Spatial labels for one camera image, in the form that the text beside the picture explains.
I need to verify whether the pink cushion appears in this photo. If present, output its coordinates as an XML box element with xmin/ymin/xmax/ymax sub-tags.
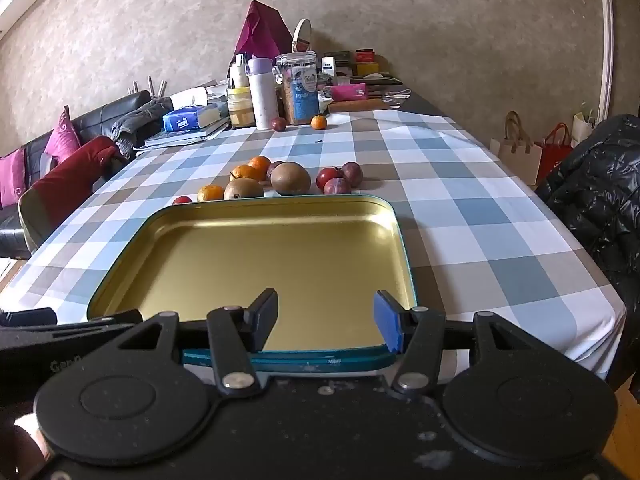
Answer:
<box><xmin>44</xmin><ymin>106</ymin><xmax>82</xmax><ymax>158</ymax></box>
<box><xmin>0</xmin><ymin>149</ymin><xmax>27</xmax><ymax>210</ymax></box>

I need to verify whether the stack of books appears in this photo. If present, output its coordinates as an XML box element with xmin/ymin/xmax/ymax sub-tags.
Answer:
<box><xmin>136</xmin><ymin>117</ymin><xmax>232</xmax><ymax>150</ymax></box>

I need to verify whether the grey jacket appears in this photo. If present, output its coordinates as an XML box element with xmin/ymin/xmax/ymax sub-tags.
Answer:
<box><xmin>111</xmin><ymin>97</ymin><xmax>173</xmax><ymax>161</ymax></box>

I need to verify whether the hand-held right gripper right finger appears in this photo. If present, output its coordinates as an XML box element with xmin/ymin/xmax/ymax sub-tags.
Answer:
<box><xmin>372</xmin><ymin>290</ymin><xmax>546</xmax><ymax>396</ymax></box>

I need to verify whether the white bottle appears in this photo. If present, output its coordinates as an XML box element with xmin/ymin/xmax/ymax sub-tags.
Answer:
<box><xmin>230</xmin><ymin>54</ymin><xmax>249</xmax><ymax>90</ymax></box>

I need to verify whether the black leather sofa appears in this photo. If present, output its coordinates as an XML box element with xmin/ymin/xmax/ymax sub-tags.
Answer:
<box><xmin>0</xmin><ymin>91</ymin><xmax>153</xmax><ymax>261</ymax></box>

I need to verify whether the magenta bag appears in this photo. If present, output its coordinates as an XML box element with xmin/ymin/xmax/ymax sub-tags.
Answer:
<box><xmin>234</xmin><ymin>0</ymin><xmax>295</xmax><ymax>68</ymax></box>

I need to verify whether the large brown kiwi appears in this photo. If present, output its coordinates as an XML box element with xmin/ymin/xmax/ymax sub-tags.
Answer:
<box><xmin>270</xmin><ymin>161</ymin><xmax>312</xmax><ymax>196</ymax></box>

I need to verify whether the pink pouch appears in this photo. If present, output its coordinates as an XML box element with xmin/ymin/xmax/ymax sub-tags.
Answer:
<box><xmin>325</xmin><ymin>85</ymin><xmax>368</xmax><ymax>102</ymax></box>

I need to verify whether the orange with green stem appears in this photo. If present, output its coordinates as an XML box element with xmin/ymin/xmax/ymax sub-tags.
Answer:
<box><xmin>229</xmin><ymin>164</ymin><xmax>263</xmax><ymax>183</ymax></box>

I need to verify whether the golden tin tray teal rim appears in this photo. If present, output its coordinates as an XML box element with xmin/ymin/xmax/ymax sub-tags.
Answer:
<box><xmin>86</xmin><ymin>194</ymin><xmax>418</xmax><ymax>376</ymax></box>

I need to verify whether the wooden board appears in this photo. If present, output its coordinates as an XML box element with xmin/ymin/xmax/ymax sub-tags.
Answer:
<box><xmin>327</xmin><ymin>99</ymin><xmax>391</xmax><ymax>113</ymax></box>

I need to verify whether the dark red cloth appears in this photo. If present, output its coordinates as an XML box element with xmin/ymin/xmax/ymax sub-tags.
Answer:
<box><xmin>30</xmin><ymin>136</ymin><xmax>126</xmax><ymax>241</ymax></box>

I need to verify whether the glass jar blue label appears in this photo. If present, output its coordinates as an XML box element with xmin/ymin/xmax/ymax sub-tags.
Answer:
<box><xmin>275</xmin><ymin>52</ymin><xmax>321</xmax><ymax>125</ymax></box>

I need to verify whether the white thermos lilac lid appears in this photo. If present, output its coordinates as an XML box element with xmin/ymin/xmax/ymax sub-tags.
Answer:
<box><xmin>247</xmin><ymin>58</ymin><xmax>279</xmax><ymax>131</ymax></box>

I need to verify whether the black puffer jacket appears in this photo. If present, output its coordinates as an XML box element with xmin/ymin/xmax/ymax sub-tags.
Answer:
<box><xmin>535</xmin><ymin>114</ymin><xmax>640</xmax><ymax>391</ymax></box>

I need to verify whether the beige paper bag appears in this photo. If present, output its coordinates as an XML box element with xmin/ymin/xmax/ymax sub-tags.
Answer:
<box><xmin>489</xmin><ymin>111</ymin><xmax>543</xmax><ymax>186</ymax></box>

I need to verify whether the white door frame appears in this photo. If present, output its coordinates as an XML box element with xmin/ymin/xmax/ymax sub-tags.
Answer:
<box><xmin>597</xmin><ymin>0</ymin><xmax>617</xmax><ymax>116</ymax></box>

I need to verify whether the blue tissue pack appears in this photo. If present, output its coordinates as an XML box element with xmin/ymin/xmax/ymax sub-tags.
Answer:
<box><xmin>162</xmin><ymin>103</ymin><xmax>232</xmax><ymax>133</ymax></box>

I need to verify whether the white paper bag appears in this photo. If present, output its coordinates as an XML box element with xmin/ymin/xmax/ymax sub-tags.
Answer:
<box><xmin>571</xmin><ymin>110</ymin><xmax>601</xmax><ymax>148</ymax></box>

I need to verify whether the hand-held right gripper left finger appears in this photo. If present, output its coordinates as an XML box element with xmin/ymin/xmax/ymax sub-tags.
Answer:
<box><xmin>116</xmin><ymin>288</ymin><xmax>279</xmax><ymax>395</ymax></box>

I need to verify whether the round white mirror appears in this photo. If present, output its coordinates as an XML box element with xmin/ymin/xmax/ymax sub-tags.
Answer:
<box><xmin>292</xmin><ymin>18</ymin><xmax>313</xmax><ymax>53</ymax></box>

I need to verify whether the olive chair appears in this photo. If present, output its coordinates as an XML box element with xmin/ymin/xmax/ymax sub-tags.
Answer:
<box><xmin>19</xmin><ymin>187</ymin><xmax>53</xmax><ymax>256</ymax></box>

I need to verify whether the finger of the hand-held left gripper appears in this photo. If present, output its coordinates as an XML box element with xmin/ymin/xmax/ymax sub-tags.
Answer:
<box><xmin>0</xmin><ymin>308</ymin><xmax>143</xmax><ymax>337</ymax></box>

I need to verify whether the glass jar yellow lid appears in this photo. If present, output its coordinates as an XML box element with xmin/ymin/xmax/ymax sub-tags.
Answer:
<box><xmin>226</xmin><ymin>87</ymin><xmax>256</xmax><ymax>128</ymax></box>

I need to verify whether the checkered tablecloth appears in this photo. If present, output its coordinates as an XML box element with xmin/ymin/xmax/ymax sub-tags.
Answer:
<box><xmin>0</xmin><ymin>107</ymin><xmax>628</xmax><ymax>386</ymax></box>

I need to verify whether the red paper bag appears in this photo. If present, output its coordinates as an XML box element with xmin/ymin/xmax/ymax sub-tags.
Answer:
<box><xmin>537</xmin><ymin>123</ymin><xmax>573</xmax><ymax>186</ymax></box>

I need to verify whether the reddish purple plum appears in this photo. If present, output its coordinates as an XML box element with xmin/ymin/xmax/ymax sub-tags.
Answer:
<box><xmin>341</xmin><ymin>161</ymin><xmax>364</xmax><ymax>189</ymax></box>

